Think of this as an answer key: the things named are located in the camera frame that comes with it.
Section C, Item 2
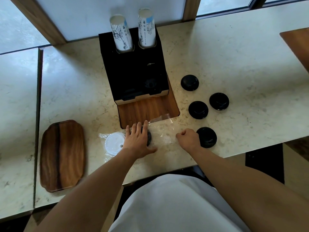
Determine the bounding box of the person's right hand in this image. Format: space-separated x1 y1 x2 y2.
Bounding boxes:
175 129 202 153

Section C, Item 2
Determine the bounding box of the person's left hand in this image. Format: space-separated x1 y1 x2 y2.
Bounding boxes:
122 120 158 159

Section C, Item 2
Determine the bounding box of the black cup lid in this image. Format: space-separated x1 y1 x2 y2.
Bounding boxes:
209 92 230 111
188 101 209 120
196 127 217 149
142 129 152 147
181 74 200 92

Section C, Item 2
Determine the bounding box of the clear plastic sleeve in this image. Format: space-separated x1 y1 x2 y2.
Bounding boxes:
98 113 178 164

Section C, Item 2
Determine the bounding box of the person's right forearm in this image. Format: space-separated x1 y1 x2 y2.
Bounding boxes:
189 147 309 232

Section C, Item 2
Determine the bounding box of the person's left forearm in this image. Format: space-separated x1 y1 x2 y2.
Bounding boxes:
33 148 146 232

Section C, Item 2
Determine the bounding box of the stack of white cup lids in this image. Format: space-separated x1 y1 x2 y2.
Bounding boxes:
105 132 126 156

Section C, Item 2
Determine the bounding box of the wooden organizer base board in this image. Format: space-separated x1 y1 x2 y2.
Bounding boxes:
117 78 180 130

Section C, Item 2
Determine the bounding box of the black cup organizer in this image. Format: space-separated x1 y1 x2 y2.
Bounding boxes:
98 25 169 106

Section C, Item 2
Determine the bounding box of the person's white shirt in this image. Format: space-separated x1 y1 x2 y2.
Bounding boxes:
108 174 252 232

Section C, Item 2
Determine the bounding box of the wooden serving tray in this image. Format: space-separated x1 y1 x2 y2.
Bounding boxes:
39 119 86 193

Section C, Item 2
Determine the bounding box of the stack of printed paper cups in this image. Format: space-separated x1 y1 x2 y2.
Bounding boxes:
138 8 157 49
110 14 134 53

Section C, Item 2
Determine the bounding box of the wooden window post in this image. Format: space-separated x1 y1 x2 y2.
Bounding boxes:
182 0 202 21
8 0 67 46

